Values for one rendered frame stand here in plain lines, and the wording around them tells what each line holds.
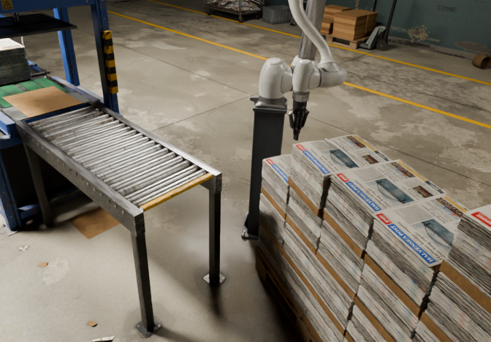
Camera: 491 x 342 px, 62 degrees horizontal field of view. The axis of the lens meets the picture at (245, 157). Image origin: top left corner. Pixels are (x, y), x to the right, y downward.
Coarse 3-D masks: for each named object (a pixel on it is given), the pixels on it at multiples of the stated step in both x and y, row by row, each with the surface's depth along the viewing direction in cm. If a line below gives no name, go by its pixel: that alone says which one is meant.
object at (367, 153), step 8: (344, 136) 204; (352, 136) 204; (344, 144) 197; (352, 144) 197; (360, 144) 197; (368, 144) 198; (352, 152) 190; (360, 152) 191; (368, 152) 191; (376, 152) 191; (360, 160) 184; (368, 160) 184; (376, 160) 185; (384, 160) 185
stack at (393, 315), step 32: (288, 160) 228; (288, 192) 209; (288, 224) 215; (320, 224) 185; (256, 256) 263; (352, 256) 167; (288, 288) 228; (320, 288) 196; (352, 288) 171; (384, 288) 152; (320, 320) 200; (352, 320) 176; (384, 320) 155; (416, 320) 140
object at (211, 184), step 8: (88, 104) 293; (96, 104) 290; (104, 112) 280; (112, 112) 280; (120, 120) 270; (128, 120) 270; (136, 128) 261; (144, 136) 254; (152, 136) 252; (160, 144) 244; (168, 144) 244; (176, 152) 236; (184, 152) 236; (184, 160) 232; (192, 160) 229; (200, 160) 229; (200, 168) 223; (208, 168) 222; (216, 176) 217; (200, 184) 229; (208, 184) 223; (216, 184) 220; (216, 192) 222
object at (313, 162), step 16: (304, 144) 194; (320, 144) 196; (304, 160) 186; (320, 160) 182; (336, 160) 183; (304, 176) 189; (320, 176) 175; (304, 192) 192; (320, 192) 179; (320, 208) 182
